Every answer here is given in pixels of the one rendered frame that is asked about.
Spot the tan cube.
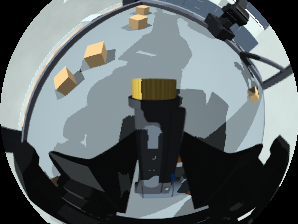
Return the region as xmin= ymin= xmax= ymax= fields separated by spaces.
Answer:
xmin=84 ymin=42 xmax=107 ymax=68
xmin=129 ymin=15 xmax=148 ymax=30
xmin=50 ymin=178 xmax=58 ymax=187
xmin=248 ymin=86 xmax=259 ymax=103
xmin=54 ymin=66 xmax=77 ymax=95
xmin=135 ymin=5 xmax=150 ymax=15

